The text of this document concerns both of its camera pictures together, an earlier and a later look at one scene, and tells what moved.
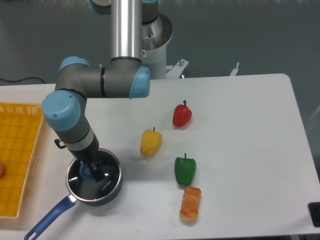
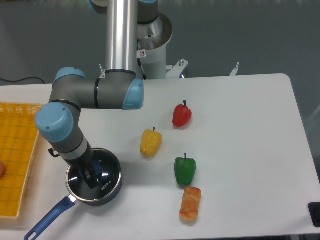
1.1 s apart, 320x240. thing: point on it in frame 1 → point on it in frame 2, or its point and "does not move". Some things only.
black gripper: x=89 y=155 → x=83 y=163
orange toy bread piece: x=189 y=210 does not move
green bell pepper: x=185 y=169 does not move
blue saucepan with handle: x=83 y=187 does not move
